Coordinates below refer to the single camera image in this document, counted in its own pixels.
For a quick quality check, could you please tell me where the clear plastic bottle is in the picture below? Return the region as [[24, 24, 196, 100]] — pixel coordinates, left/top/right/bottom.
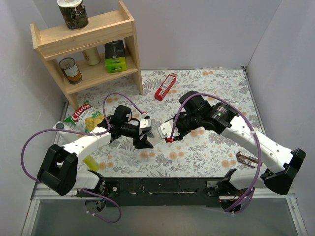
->
[[147, 119, 163, 146]]

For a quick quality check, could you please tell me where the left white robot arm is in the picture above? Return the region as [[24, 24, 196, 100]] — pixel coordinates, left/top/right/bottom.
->
[[37, 105, 153, 197]]

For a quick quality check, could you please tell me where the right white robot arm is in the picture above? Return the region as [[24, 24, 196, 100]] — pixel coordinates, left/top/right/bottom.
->
[[174, 91, 306, 196]]

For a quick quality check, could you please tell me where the yellow bottle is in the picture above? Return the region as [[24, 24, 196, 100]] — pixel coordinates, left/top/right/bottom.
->
[[83, 155, 99, 172]]

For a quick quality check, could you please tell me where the white bottle grey cap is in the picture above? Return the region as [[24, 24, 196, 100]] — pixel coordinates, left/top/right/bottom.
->
[[53, 121, 72, 135]]

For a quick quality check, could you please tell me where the floral table mat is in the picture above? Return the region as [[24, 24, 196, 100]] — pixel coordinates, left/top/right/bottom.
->
[[78, 69, 260, 177]]

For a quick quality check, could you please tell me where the red rectangular box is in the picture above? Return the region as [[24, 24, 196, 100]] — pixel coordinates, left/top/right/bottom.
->
[[154, 73, 177, 101]]

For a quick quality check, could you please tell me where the green Chuba chips bag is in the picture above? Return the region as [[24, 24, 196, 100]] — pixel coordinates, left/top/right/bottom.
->
[[64, 100, 104, 133]]

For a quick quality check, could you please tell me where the brown chocolate bar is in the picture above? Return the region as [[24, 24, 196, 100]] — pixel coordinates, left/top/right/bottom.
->
[[236, 151, 258, 168]]

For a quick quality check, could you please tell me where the black and green box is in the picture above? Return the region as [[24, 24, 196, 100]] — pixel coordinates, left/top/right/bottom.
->
[[104, 40, 127, 73]]

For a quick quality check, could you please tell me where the cream cylindrical container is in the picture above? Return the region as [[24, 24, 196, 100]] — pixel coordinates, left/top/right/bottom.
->
[[82, 47, 100, 66]]

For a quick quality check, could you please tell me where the tin can on lower shelf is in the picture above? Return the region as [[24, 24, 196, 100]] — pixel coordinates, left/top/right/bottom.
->
[[59, 58, 82, 84]]

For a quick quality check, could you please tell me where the wooden shelf unit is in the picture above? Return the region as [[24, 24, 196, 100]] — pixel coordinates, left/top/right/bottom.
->
[[30, 1, 143, 109]]

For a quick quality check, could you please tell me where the dark can on shelf top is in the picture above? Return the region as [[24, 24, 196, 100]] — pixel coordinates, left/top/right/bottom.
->
[[57, 0, 89, 30]]

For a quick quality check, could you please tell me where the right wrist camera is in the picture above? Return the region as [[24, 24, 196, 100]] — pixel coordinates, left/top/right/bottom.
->
[[157, 120, 180, 143]]

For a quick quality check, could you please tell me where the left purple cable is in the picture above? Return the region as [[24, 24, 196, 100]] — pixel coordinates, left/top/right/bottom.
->
[[21, 92, 148, 224]]

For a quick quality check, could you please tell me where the purple cable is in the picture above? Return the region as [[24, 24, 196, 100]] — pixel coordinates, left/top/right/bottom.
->
[[21, 92, 148, 224], [170, 93, 262, 214]]

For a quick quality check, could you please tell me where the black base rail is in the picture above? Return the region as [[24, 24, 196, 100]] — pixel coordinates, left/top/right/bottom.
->
[[76, 177, 253, 213]]

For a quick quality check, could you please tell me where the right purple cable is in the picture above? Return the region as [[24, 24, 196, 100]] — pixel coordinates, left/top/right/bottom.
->
[[170, 93, 262, 214]]

